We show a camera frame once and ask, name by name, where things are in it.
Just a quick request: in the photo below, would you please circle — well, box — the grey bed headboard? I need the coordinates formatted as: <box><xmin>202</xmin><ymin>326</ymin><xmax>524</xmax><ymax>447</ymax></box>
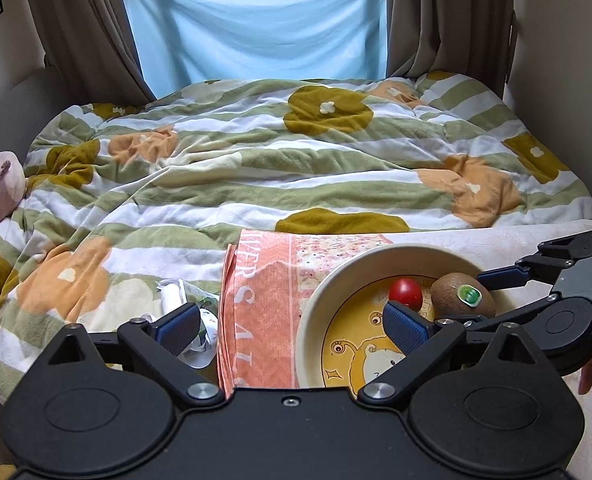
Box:
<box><xmin>0</xmin><ymin>67</ymin><xmax>74</xmax><ymax>162</ymax></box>

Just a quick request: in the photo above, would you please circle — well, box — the brown curtain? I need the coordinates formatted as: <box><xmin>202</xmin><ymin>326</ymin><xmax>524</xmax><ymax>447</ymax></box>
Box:
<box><xmin>386</xmin><ymin>0</ymin><xmax>514</xmax><ymax>96</ymax></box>
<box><xmin>28</xmin><ymin>0</ymin><xmax>155</xmax><ymax>106</ymax></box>

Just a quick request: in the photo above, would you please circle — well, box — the cream cartoon duck bowl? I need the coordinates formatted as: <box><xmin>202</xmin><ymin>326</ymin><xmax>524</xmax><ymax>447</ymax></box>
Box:
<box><xmin>295</xmin><ymin>244</ymin><xmax>482</xmax><ymax>392</ymax></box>

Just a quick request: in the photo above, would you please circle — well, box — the green striped floral duvet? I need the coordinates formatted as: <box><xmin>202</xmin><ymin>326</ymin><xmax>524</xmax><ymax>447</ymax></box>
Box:
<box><xmin>0</xmin><ymin>70</ymin><xmax>592</xmax><ymax>399</ymax></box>

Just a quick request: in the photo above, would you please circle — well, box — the light blue window cloth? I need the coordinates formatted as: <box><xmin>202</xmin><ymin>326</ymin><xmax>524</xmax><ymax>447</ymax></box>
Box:
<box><xmin>123</xmin><ymin>0</ymin><xmax>387</xmax><ymax>98</ymax></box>

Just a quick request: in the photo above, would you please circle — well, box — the right brown curtain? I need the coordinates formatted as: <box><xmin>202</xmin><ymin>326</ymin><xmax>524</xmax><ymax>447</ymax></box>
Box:
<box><xmin>386</xmin><ymin>0</ymin><xmax>514</xmax><ymax>96</ymax></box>

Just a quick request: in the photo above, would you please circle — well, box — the brown kiwi with sticker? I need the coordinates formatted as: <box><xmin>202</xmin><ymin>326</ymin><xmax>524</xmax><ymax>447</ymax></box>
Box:
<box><xmin>430</xmin><ymin>272</ymin><xmax>497</xmax><ymax>318</ymax></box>

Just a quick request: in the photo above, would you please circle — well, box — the pink printed cloth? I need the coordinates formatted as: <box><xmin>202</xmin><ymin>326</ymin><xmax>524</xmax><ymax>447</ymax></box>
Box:
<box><xmin>217</xmin><ymin>230</ymin><xmax>390</xmax><ymax>396</ymax></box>

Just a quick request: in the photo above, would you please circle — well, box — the red cherry tomato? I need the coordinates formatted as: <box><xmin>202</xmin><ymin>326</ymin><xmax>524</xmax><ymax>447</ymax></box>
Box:
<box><xmin>388</xmin><ymin>278</ymin><xmax>424</xmax><ymax>312</ymax></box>

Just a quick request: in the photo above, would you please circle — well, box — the left brown curtain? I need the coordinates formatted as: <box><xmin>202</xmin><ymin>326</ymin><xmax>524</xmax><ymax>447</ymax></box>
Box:
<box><xmin>28</xmin><ymin>0</ymin><xmax>155</xmax><ymax>106</ymax></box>

